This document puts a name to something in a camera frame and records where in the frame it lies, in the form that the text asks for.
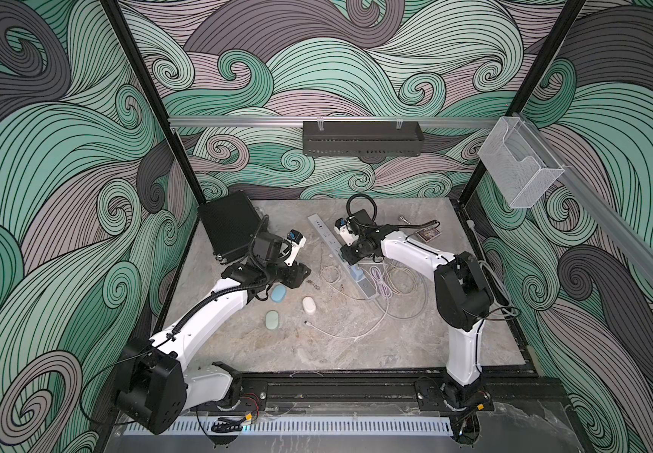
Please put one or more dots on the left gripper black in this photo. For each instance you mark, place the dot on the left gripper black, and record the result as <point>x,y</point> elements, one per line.
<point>294,276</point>

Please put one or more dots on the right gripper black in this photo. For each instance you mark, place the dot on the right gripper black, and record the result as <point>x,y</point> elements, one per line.
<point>345,253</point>

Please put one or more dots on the light blue usb charger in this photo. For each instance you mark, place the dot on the light blue usb charger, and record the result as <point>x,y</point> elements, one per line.
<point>356,272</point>

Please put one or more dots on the green earbud case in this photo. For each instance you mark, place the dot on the green earbud case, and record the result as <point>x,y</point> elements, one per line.
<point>272,320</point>

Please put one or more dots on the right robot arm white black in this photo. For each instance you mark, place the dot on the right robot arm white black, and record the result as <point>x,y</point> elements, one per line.
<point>464,299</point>

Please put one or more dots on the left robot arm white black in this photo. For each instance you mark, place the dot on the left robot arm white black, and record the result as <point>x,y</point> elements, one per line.
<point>201,328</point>

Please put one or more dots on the white power strip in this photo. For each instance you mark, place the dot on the white power strip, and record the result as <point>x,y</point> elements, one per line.
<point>366,287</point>

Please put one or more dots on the white earbud case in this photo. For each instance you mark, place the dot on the white earbud case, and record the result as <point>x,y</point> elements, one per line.
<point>309,305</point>

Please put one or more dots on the small colourful card box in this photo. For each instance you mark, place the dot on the small colourful card box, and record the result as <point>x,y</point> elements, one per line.
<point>427,235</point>

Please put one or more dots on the black metal box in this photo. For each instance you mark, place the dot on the black metal box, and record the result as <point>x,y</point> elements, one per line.
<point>231,223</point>

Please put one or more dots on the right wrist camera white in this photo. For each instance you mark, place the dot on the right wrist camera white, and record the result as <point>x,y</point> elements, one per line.
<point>342,229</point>

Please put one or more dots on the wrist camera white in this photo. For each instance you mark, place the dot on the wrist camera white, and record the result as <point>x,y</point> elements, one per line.
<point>342,229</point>
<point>296,241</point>

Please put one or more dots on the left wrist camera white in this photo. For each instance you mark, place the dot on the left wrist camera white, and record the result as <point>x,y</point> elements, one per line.
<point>296,241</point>

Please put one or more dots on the power strip cord white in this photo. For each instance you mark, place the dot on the power strip cord white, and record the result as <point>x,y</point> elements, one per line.
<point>379,276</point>

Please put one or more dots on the black wall shelf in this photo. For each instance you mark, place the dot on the black wall shelf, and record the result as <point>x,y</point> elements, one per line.
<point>362,139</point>

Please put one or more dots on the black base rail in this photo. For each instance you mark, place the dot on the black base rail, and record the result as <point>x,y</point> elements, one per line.
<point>420,386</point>

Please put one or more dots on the clear mesh wall bin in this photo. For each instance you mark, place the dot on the clear mesh wall bin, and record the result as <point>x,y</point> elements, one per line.
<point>519,161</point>

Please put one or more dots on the white slotted cable duct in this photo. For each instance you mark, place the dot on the white slotted cable duct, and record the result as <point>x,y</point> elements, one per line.
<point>320,425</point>

